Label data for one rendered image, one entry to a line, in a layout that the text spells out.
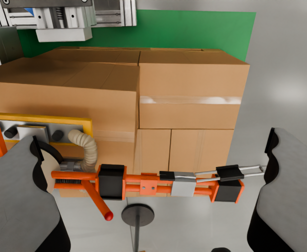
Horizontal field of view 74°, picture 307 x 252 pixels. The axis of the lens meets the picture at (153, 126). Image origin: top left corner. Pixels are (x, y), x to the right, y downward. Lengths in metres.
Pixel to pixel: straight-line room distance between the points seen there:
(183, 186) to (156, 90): 0.66
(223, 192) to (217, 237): 2.56
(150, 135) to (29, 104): 0.71
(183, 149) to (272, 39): 1.09
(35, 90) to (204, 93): 0.83
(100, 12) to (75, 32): 0.77
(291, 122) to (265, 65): 0.65
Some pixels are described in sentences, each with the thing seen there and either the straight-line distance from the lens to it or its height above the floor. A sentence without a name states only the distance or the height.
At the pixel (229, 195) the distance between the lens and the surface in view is 0.69.
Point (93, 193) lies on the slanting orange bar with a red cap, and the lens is 0.60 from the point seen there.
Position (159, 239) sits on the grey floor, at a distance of 3.10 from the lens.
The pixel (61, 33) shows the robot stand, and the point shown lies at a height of 0.99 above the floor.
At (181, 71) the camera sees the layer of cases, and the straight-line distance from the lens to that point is 1.13.
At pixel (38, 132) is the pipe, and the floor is 1.10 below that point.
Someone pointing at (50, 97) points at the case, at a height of 0.94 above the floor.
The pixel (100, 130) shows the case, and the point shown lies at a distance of 0.81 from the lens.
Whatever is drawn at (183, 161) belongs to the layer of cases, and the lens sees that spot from 1.42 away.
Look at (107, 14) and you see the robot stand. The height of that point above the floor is 0.21.
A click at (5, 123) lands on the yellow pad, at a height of 1.07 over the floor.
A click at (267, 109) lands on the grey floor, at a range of 2.08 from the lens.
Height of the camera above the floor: 1.63
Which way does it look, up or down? 61 degrees down
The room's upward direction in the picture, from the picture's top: 177 degrees clockwise
